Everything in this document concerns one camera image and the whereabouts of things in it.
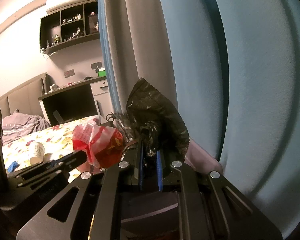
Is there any red white plastic bag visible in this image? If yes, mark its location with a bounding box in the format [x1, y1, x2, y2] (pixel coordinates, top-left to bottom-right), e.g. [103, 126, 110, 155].
[72, 123, 124, 169]

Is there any purple plastic trash bin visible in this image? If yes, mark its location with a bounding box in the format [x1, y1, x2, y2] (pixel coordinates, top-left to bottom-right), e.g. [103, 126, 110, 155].
[184, 139, 223, 175]

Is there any blue grey curtain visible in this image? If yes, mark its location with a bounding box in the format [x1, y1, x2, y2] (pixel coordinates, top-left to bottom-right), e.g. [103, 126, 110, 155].
[98, 0, 300, 239]

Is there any floral bed sheet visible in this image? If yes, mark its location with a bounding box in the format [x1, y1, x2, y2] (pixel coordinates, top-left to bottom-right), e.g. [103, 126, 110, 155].
[2, 115, 106, 172]

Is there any white air conditioner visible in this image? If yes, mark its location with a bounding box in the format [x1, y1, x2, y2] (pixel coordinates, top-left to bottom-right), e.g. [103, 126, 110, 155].
[45, 0, 96, 15]

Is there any small cup on desk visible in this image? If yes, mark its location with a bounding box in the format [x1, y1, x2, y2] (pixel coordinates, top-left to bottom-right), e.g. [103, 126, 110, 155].
[50, 84, 59, 92]

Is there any white grid paper cup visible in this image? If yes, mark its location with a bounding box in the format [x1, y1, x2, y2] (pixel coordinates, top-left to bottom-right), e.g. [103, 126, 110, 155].
[29, 141, 45, 165]

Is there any dark wall shelf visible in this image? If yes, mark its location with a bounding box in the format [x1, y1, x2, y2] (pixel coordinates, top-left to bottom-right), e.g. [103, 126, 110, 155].
[39, 1, 100, 55]

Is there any black plastic bag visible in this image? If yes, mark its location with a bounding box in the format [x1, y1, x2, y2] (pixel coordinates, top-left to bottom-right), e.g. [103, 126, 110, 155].
[115, 77, 190, 161]

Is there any green box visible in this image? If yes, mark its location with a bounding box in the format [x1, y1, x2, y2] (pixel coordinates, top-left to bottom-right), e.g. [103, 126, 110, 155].
[98, 67, 106, 77]

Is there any purple striped duvet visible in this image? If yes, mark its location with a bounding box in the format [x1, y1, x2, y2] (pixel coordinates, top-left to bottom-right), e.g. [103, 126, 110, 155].
[2, 111, 50, 146]

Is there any dark desk with drawers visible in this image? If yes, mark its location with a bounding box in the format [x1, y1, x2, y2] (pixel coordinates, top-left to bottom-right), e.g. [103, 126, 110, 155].
[38, 76, 114, 126]

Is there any grey padded headboard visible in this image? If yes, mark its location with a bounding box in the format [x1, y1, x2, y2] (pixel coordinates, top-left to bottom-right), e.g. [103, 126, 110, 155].
[0, 73, 50, 118]

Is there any wall socket panel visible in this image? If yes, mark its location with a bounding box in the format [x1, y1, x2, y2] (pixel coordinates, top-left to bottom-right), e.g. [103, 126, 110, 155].
[64, 69, 75, 78]

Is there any blue foam net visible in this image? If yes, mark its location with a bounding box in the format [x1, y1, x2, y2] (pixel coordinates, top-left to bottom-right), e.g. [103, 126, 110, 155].
[7, 161, 19, 174]

